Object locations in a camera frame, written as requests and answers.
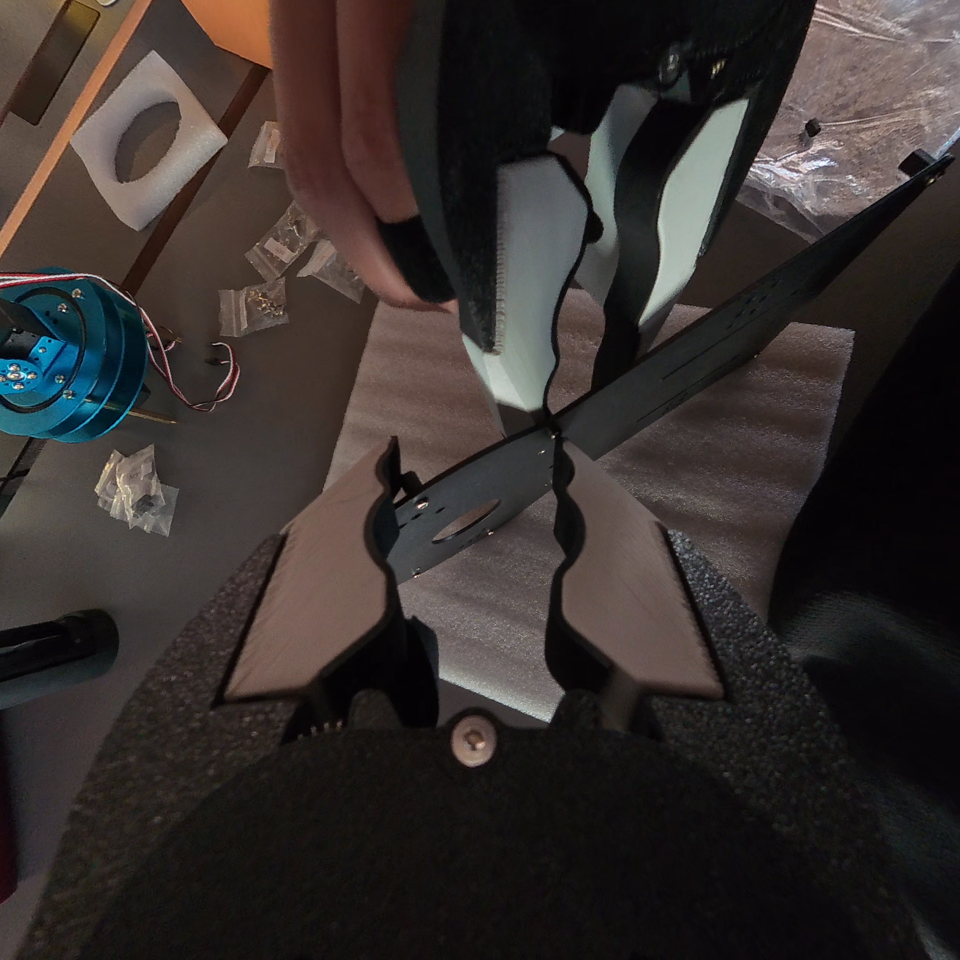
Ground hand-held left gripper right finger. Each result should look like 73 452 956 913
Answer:
546 436 724 731

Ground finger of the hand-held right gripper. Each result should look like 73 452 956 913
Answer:
459 152 604 415
579 83 751 395

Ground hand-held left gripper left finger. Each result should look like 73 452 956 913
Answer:
224 437 440 727

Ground black metal chassis plate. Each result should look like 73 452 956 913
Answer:
386 150 956 588

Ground large clear plastic bag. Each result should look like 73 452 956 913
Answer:
737 0 960 243

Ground person's right hand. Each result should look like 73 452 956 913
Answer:
268 0 460 312

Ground white foam sheet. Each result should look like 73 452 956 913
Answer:
325 287 856 727

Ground dark teal object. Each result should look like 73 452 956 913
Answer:
0 609 121 710

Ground orange cardboard box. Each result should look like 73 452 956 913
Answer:
179 0 274 72

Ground scattered small screw bags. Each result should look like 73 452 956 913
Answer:
93 120 368 537

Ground white foam insert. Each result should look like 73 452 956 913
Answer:
69 49 229 232

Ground blue round metal part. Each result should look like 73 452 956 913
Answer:
0 268 151 445

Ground red white servo cable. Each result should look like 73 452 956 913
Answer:
0 272 244 413

